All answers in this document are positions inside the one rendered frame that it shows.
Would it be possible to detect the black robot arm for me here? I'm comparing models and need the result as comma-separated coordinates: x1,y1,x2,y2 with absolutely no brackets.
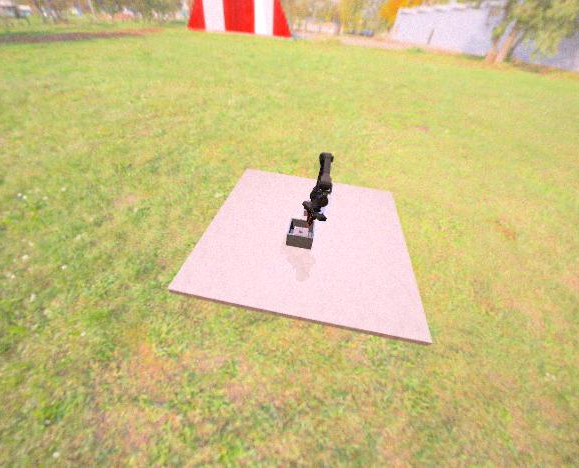
304,152,334,212

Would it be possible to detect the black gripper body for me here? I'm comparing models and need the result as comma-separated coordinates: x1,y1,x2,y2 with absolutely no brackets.
302,199,327,222

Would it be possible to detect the pale pink square plate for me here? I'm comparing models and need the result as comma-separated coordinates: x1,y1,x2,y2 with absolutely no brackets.
293,226,309,236

